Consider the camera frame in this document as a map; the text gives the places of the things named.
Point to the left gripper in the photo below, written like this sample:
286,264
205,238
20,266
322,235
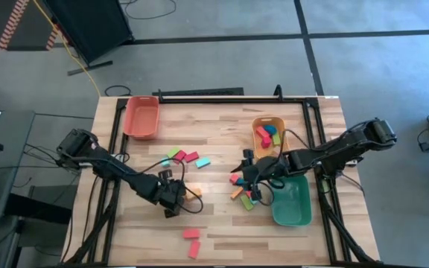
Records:
170,195

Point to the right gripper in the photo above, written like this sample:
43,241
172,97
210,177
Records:
266,171

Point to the orange foam block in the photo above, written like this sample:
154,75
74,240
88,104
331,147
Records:
237,193

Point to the orange foam cube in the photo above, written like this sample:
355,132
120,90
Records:
194,193

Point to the green foam block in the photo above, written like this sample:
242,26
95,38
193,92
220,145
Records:
247,203
173,152
276,138

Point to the blue foam block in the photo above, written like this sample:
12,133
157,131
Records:
270,129

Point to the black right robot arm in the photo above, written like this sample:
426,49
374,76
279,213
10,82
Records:
330,152

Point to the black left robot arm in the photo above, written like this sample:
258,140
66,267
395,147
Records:
125,175

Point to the yellow plastic bin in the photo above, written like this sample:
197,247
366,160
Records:
261,152

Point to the green plastic bin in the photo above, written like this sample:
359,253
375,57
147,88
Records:
292,208

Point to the coral plastic bin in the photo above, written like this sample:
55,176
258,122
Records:
142,117

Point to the black flat bar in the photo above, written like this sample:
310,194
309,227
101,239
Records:
199,92

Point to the grey desk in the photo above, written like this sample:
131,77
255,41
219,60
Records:
13,149

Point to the black partition screen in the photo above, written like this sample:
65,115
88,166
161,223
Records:
88,26

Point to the black aluminium table frame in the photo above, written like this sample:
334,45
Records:
237,100

